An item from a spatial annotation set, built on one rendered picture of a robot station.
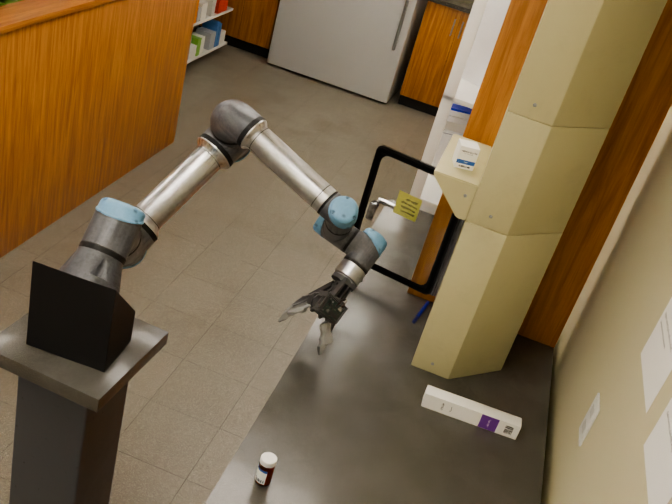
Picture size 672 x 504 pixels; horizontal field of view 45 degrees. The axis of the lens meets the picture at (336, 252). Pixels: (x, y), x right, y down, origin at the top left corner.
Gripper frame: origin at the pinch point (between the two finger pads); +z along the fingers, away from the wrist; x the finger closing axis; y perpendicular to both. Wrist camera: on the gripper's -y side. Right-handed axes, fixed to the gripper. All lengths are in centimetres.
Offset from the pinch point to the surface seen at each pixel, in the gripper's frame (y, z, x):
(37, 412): -15, 54, -38
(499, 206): 32, -53, 9
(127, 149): -283, -57, -40
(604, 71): 52, -86, 0
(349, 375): 4.6, -0.7, 16.5
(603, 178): 21, -87, 37
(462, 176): 26, -54, -1
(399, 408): 16.2, -0.9, 27.9
